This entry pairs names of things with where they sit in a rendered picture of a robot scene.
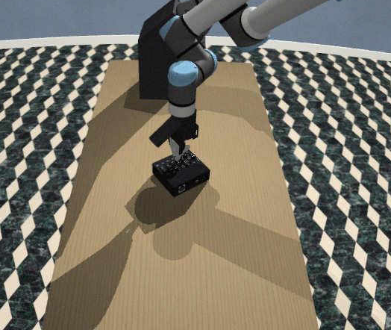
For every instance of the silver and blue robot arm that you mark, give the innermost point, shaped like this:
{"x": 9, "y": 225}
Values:
{"x": 247, "y": 27}

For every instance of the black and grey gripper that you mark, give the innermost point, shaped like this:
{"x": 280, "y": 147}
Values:
{"x": 185, "y": 132}

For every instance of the black lighting desk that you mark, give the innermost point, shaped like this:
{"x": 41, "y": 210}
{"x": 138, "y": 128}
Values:
{"x": 180, "y": 176}

